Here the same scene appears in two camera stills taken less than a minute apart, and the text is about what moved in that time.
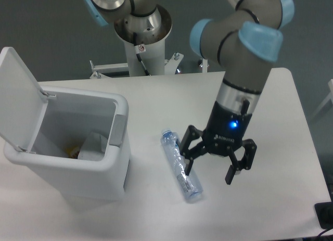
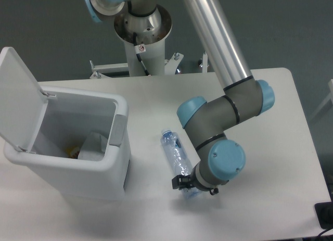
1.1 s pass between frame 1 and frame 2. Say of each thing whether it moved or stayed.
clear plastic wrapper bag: stayed
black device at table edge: stayed
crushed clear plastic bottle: stayed
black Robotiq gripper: moved
